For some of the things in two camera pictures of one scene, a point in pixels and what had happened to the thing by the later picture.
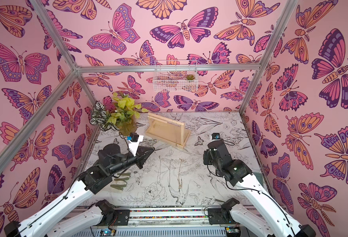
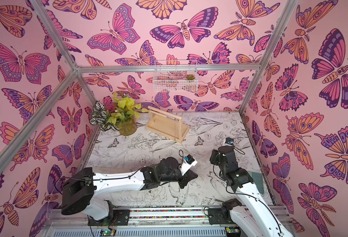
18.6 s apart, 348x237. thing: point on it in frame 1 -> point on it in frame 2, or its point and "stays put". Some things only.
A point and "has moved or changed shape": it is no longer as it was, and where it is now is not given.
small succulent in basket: x=190 y=77 stays put
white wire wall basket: x=175 y=76 stays put
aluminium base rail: x=165 y=221 stays put
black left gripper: x=142 y=154 -> x=187 y=178
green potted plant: x=122 y=114 stays put
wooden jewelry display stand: x=171 y=131 has moved or changed shape
